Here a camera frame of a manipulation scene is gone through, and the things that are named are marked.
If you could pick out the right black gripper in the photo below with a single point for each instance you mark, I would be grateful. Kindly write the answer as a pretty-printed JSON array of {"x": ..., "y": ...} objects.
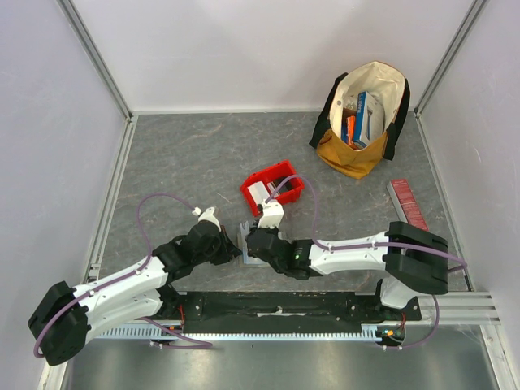
[{"x": 253, "y": 242}]

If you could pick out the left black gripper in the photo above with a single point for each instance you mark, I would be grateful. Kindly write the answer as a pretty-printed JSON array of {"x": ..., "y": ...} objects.
[{"x": 228, "y": 249}]

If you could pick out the grey card holder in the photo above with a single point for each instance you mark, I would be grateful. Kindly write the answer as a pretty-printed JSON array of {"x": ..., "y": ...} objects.
[{"x": 248, "y": 260}]

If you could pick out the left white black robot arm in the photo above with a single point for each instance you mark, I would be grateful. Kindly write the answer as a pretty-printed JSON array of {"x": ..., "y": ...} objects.
[{"x": 68, "y": 318}]

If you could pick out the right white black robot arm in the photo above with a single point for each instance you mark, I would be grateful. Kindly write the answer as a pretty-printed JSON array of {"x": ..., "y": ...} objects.
[{"x": 414, "y": 260}]

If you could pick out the red plastic bin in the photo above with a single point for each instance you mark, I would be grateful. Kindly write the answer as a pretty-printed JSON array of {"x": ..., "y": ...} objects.
[{"x": 278, "y": 171}]

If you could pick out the red grey flat box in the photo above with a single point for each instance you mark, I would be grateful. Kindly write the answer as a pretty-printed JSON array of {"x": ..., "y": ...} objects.
[{"x": 406, "y": 204}]

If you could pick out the orange box in bag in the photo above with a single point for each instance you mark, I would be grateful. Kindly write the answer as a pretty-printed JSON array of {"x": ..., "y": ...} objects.
[{"x": 347, "y": 129}]

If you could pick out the blue box in bag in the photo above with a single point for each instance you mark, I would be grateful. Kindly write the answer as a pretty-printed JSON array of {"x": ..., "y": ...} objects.
[{"x": 362, "y": 134}]

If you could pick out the yellow canvas tote bag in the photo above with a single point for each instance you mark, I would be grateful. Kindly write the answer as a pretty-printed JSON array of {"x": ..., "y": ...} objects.
[{"x": 391, "y": 90}]

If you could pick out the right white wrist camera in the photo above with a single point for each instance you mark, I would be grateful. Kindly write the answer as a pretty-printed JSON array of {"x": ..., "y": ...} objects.
[{"x": 272, "y": 214}]

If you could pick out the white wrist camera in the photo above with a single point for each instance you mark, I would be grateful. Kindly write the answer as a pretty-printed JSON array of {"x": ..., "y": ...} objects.
[
  {"x": 208, "y": 214},
  {"x": 272, "y": 214}
]

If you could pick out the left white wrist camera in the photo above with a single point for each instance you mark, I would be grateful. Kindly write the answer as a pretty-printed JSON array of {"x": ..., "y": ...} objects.
[{"x": 208, "y": 214}]

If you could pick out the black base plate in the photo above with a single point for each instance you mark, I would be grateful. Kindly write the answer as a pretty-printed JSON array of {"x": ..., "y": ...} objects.
[{"x": 282, "y": 311}]

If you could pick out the blue slotted cable duct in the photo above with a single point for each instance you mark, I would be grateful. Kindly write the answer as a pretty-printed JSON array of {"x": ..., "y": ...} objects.
[{"x": 146, "y": 331}]

